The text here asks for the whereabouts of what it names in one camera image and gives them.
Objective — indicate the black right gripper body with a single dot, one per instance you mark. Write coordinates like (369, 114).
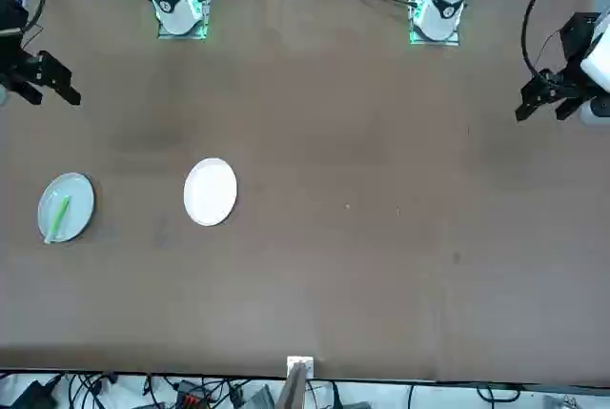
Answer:
(16, 63)

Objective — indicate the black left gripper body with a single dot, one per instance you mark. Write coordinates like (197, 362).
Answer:
(579, 37)

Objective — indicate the green marker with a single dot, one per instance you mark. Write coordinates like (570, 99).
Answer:
(58, 219)

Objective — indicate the blue plate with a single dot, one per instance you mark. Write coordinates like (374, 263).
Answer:
(76, 199)

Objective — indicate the white plate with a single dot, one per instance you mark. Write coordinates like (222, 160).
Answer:
(209, 192)

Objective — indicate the black power adapter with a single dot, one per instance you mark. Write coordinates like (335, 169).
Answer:
(33, 394)

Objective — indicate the red and black connector block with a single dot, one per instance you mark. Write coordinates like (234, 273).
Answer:
(190, 398)

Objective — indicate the grey power adapter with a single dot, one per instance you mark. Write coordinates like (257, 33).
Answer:
(262, 398)

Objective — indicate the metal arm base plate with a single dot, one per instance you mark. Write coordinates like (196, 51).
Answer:
(202, 30)
(453, 37)

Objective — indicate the white table edge bracket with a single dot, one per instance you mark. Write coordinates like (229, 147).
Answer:
(307, 362)

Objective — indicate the grey upright post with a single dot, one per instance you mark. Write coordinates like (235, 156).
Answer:
(293, 390)

